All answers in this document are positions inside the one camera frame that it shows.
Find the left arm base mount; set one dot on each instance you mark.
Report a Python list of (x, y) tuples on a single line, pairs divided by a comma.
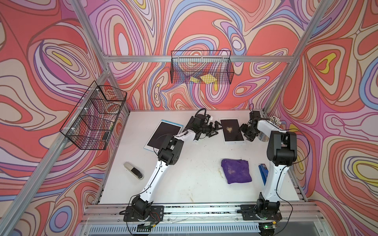
[(147, 213)]

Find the blue white drawing tablet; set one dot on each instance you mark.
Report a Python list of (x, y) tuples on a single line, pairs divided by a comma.
[(163, 129)]

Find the blue black tape roll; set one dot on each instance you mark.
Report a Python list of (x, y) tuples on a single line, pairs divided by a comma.
[(264, 172)]

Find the black wire basket back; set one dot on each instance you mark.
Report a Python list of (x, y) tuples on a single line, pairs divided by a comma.
[(195, 63)]

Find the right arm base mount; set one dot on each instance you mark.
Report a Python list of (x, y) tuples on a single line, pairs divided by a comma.
[(259, 212)]

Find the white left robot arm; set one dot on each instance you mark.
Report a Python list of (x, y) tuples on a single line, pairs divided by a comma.
[(168, 155)]

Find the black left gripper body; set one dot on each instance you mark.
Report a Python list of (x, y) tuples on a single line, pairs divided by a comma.
[(205, 130)]

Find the cup of coloured pencils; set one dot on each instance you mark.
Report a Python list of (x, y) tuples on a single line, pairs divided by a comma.
[(265, 126)]

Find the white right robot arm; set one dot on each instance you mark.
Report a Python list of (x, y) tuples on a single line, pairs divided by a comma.
[(281, 152)]

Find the black wire basket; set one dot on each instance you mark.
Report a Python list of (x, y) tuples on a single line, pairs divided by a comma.
[(90, 125), (195, 63)]

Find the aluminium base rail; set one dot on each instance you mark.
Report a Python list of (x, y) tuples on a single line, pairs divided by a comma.
[(216, 219)]

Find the purple microfiber cloth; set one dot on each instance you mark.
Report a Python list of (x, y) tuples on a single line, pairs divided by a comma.
[(236, 171)]

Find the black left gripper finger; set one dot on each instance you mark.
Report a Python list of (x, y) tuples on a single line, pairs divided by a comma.
[(212, 133), (216, 126)]

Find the black wire basket left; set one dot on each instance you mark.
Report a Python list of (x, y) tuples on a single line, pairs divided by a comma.
[(90, 125)]

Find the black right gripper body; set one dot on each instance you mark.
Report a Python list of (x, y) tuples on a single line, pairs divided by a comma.
[(249, 132)]

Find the yellow cloth in basket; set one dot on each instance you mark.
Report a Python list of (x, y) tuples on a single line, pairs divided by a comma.
[(205, 79)]

